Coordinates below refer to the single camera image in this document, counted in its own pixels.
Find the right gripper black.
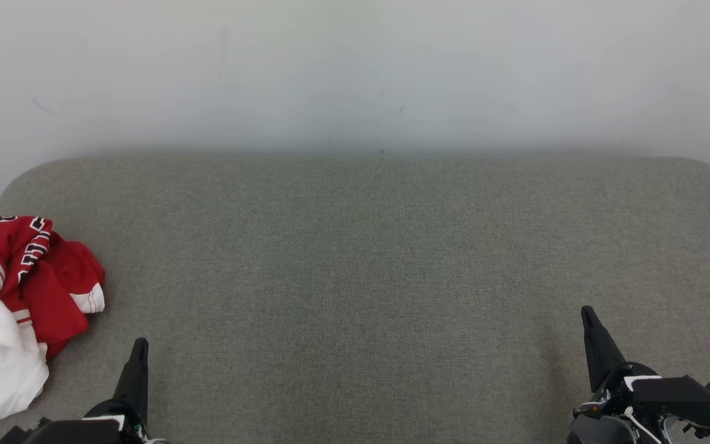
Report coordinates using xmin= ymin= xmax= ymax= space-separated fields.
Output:
xmin=576 ymin=305 xmax=665 ymax=444

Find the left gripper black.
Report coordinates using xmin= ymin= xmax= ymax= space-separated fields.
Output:
xmin=83 ymin=337 xmax=150 ymax=444

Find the red jersey with black lettering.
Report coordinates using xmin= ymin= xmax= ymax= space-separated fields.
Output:
xmin=0 ymin=213 xmax=107 ymax=362

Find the grey fabric sofa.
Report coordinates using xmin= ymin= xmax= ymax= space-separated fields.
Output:
xmin=0 ymin=157 xmax=710 ymax=444

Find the thin white cable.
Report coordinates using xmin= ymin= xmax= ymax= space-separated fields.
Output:
xmin=624 ymin=407 xmax=664 ymax=444

